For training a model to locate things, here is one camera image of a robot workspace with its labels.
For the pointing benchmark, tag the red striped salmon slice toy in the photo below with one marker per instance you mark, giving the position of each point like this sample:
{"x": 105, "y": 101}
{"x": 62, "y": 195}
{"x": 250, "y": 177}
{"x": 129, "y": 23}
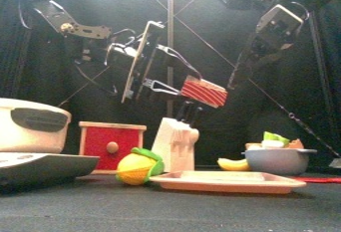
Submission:
{"x": 205, "y": 91}

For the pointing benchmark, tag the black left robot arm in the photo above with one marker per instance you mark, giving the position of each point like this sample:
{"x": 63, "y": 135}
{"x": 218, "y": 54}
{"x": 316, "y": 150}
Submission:
{"x": 54, "y": 12}

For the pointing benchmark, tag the white toy knife block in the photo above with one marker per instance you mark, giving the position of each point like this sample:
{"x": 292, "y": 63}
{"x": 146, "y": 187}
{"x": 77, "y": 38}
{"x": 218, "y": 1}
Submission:
{"x": 175, "y": 149}

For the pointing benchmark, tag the red wooden drawer box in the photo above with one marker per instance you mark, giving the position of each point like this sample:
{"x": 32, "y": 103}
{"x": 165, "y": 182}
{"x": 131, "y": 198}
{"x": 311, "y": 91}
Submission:
{"x": 111, "y": 146}

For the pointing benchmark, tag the green toy vegetable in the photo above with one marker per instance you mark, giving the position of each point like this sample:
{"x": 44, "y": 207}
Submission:
{"x": 274, "y": 137}

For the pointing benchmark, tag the yellow corn toy green husk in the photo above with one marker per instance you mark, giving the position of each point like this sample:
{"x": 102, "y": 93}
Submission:
{"x": 135, "y": 168}

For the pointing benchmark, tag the tan toy food piece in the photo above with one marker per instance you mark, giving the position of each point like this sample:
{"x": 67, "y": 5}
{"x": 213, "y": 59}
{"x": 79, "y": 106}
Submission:
{"x": 253, "y": 146}

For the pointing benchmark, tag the white toy food piece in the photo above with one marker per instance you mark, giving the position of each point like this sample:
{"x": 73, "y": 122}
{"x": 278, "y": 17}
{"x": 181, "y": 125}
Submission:
{"x": 272, "y": 144}

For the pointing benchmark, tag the yellow toy banana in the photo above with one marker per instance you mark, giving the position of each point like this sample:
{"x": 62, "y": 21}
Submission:
{"x": 233, "y": 165}

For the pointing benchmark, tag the orange brown toy food piece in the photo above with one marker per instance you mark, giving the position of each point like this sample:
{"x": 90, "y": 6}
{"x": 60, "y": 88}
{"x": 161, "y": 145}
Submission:
{"x": 296, "y": 144}

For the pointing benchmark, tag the pink plastic tray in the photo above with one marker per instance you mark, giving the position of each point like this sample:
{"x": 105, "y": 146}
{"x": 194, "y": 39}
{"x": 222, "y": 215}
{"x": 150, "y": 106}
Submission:
{"x": 226, "y": 180}

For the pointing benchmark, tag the grey toy pot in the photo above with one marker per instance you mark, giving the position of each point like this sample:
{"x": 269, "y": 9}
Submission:
{"x": 278, "y": 161}

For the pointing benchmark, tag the grey object at table edge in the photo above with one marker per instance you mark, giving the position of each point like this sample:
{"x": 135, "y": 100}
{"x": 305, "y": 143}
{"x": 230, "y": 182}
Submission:
{"x": 336, "y": 163}

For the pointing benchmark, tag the grey white toy stove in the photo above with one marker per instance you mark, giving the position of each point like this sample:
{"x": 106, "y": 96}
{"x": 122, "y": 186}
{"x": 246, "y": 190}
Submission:
{"x": 40, "y": 168}

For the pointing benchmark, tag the red flat mat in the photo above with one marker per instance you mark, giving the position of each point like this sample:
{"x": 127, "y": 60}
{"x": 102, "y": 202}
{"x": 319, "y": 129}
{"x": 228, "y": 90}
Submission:
{"x": 320, "y": 179}

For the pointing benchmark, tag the grey vertical frame pole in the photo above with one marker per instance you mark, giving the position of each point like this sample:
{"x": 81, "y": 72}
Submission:
{"x": 170, "y": 7}

